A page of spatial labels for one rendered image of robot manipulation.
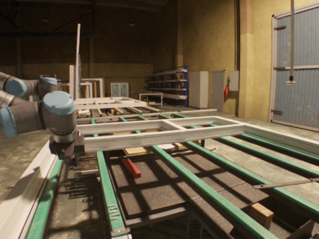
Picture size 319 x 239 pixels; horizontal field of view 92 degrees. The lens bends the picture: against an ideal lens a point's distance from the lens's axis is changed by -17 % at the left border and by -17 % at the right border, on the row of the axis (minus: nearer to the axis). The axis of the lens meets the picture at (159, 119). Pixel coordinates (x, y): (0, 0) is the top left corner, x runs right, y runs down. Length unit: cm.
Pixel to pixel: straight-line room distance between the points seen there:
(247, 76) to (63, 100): 765
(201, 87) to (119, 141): 926
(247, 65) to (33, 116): 778
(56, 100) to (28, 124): 10
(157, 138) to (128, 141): 19
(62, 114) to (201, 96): 983
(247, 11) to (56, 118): 832
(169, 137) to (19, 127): 88
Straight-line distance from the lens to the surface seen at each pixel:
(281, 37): 766
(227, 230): 96
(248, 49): 812
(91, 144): 111
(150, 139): 116
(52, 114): 58
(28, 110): 59
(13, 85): 105
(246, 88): 795
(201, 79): 1021
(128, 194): 118
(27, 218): 62
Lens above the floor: 123
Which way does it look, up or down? 10 degrees down
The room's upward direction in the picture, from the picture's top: straight up
